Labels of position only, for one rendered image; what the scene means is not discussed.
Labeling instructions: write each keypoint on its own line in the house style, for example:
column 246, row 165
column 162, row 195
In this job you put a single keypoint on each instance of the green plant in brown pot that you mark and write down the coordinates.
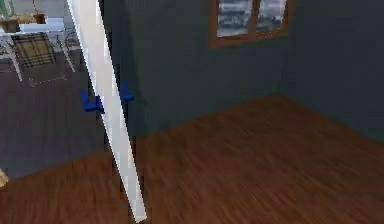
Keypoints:
column 8, row 18

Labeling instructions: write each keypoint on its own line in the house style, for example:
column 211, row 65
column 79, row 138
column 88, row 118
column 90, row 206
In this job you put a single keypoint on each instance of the white room door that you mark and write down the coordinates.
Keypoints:
column 106, row 86

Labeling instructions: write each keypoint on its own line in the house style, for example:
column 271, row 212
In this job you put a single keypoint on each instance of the small brown pot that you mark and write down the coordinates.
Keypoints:
column 39, row 17

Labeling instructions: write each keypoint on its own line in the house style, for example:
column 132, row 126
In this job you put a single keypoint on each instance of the white table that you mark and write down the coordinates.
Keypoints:
column 36, row 28

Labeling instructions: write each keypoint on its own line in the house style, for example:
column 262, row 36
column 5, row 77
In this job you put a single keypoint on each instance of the brown framed window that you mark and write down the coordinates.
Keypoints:
column 251, row 20

